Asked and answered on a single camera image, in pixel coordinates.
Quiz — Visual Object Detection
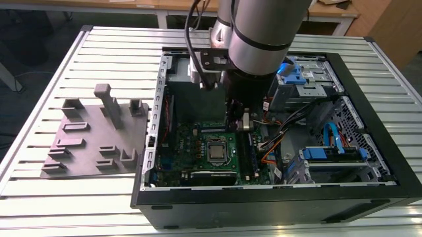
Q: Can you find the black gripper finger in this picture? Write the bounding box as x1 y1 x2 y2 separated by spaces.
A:
226 98 245 131
240 108 256 131

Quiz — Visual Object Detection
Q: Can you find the black RAM slot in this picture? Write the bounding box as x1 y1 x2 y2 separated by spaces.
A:
238 132 252 180

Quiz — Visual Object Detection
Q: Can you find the metal socket cover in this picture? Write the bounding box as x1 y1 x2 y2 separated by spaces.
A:
206 139 233 166

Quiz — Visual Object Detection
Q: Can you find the blue drive bay latch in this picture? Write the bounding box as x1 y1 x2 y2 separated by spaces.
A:
277 63 306 85

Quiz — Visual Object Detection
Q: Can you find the silver CPU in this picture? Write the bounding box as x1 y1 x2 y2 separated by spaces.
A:
210 145 229 159

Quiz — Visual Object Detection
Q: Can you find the grey power supply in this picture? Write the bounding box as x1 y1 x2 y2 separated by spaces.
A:
166 58 232 124

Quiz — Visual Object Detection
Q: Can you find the green motherboard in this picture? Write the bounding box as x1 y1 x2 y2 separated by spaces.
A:
156 120 274 187

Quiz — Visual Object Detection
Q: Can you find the grey metal drive cage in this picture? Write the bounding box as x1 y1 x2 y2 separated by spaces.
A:
266 55 344 112

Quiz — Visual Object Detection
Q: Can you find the blue disk carrier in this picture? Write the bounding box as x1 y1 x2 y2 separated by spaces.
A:
302 147 371 161

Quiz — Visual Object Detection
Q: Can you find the black graphics card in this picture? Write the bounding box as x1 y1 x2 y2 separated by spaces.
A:
184 169 240 186

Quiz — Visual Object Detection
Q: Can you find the grey metal disk bay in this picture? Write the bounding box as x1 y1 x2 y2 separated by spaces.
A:
297 145 372 185

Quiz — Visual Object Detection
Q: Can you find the black PC case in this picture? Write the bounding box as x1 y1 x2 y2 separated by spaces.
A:
130 46 422 229

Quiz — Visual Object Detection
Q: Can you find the grey parts rack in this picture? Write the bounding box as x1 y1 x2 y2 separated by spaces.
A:
39 83 153 178

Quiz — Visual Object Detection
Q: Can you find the brown wooden cabinet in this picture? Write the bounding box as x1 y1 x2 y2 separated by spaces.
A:
347 0 422 71

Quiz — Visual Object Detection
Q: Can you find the grey metal leg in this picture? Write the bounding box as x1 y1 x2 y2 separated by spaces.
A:
0 61 23 91

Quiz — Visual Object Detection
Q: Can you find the black office chair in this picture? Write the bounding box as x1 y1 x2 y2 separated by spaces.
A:
0 8 55 67

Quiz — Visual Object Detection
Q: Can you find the orange yellow wire bundle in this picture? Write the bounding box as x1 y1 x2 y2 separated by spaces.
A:
262 147 285 165

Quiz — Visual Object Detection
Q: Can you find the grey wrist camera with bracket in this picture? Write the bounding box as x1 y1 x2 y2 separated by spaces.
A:
188 48 232 91

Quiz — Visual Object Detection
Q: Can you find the blue SATA wire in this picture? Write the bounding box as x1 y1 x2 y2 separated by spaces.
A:
285 160 298 180
324 122 347 154

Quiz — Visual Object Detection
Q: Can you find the black camera cable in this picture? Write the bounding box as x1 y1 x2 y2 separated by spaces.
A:
184 0 212 87

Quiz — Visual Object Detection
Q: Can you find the wooden desk white frame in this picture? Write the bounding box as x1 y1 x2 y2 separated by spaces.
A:
0 0 361 38

